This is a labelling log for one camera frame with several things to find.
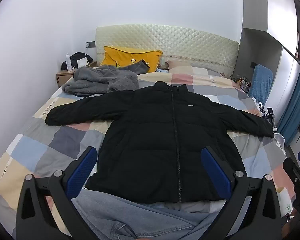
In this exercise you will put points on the patchwork checked duvet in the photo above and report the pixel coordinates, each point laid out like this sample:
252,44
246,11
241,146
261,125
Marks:
72,140

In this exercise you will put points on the grey wall socket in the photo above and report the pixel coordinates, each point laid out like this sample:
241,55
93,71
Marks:
90,45

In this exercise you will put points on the black puffer jacket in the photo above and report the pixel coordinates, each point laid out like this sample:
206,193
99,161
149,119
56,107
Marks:
152,135

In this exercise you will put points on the clear plastic bottle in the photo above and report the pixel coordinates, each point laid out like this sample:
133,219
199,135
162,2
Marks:
68,63

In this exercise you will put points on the person's legs in blue jeans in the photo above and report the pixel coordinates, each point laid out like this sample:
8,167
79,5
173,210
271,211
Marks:
140,217

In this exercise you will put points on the white printed bag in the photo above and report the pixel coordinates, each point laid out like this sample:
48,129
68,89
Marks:
286,200

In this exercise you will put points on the small white box device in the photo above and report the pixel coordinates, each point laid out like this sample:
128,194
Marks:
82,62

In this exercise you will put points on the blue curtain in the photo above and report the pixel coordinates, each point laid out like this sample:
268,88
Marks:
295,105

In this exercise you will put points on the row of small bottles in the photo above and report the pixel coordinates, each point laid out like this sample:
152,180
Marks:
243,81

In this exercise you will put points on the cream quilted headboard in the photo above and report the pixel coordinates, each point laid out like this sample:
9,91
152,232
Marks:
177,40

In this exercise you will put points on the wooden nightstand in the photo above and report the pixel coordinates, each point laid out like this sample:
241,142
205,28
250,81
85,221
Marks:
62,78

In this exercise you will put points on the black tripod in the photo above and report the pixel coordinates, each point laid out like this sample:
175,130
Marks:
270,112

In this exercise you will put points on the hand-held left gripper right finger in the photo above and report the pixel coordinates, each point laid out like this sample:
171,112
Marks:
215,172

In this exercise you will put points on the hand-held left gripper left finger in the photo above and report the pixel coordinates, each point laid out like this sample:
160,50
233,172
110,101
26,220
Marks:
82,172

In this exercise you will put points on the yellow pillow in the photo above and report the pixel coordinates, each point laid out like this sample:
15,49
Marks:
125,56

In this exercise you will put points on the black bag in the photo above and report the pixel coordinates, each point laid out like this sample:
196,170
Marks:
77,55

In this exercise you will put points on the pink pillow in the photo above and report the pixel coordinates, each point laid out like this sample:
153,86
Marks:
180,63

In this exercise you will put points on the grey wardrobe cabinet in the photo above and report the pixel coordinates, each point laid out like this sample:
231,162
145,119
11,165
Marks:
255,5

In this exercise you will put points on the grey fleece garment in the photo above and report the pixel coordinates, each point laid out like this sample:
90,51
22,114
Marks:
102,78

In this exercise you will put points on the blue towel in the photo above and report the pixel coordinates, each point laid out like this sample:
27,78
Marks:
261,82

